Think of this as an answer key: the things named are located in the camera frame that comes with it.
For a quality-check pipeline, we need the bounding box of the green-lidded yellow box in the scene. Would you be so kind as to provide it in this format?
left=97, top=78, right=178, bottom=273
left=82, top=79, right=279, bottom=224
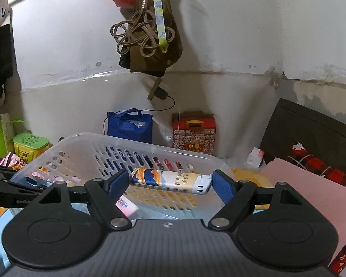
left=13, top=132, right=50, bottom=163

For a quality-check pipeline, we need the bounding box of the black charger with cable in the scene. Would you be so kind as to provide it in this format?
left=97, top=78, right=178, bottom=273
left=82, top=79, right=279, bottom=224
left=147, top=78, right=176, bottom=112

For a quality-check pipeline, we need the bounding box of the red patterned gift box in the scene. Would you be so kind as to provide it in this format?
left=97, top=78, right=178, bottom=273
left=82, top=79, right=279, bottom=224
left=172, top=111, right=217, bottom=155

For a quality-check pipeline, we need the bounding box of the red plaid pillow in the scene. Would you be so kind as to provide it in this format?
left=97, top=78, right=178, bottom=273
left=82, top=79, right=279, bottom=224
left=285, top=142, right=346, bottom=187

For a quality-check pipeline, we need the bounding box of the pink foam cushion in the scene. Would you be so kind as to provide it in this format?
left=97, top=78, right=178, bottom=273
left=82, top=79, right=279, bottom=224
left=261, top=158, right=346, bottom=256

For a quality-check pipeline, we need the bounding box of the yellow-green patterned strap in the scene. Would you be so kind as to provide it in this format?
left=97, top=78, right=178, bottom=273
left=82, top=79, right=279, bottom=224
left=150, top=0, right=169, bottom=53

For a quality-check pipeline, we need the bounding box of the pink tissue pack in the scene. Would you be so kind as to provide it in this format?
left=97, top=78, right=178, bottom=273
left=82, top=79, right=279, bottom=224
left=116, top=195, right=139, bottom=220

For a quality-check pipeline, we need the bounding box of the brown hanging bag with rope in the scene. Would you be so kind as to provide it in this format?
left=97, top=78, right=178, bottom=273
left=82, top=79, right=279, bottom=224
left=110, top=0, right=182, bottom=78

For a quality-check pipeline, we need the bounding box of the small white red box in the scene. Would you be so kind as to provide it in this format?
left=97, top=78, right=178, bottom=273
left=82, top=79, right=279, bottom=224
left=246, top=147, right=264, bottom=168

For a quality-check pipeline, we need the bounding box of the orange blue printed tube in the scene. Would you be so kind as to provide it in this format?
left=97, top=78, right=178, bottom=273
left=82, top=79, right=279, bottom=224
left=131, top=168, right=212, bottom=194

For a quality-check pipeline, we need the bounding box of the dark brown headboard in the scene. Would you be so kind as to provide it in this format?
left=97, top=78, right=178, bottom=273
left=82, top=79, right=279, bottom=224
left=260, top=98, right=346, bottom=173

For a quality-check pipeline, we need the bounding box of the clear plastic perforated basket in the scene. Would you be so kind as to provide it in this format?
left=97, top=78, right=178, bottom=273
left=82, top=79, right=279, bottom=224
left=11, top=132, right=234, bottom=221

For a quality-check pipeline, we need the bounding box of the black hanging garment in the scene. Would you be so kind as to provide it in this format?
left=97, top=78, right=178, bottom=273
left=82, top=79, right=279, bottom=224
left=0, top=24, right=13, bottom=98

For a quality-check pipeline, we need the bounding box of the blue shopping bag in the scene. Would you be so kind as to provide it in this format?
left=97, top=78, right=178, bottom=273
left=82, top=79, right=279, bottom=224
left=103, top=108, right=153, bottom=144

